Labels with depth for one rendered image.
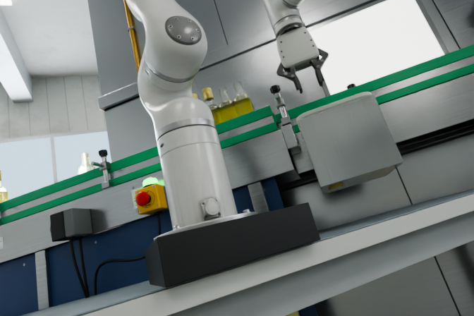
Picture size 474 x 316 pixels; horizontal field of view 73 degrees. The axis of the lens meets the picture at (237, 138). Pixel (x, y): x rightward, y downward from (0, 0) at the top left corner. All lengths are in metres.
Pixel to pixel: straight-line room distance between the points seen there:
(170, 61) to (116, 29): 1.14
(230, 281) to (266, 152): 0.48
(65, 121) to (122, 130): 2.89
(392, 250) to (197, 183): 0.40
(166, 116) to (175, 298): 0.31
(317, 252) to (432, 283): 0.70
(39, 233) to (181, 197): 0.78
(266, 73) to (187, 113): 0.74
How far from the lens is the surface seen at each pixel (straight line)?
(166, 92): 0.71
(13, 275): 1.38
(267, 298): 0.58
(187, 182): 0.56
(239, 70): 1.33
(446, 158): 1.26
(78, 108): 4.44
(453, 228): 0.86
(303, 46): 0.91
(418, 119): 1.05
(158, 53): 0.64
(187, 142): 0.58
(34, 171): 4.19
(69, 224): 1.08
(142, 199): 0.92
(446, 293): 1.25
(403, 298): 1.23
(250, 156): 0.92
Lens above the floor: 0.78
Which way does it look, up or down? 18 degrees up
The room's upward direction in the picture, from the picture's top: 16 degrees counter-clockwise
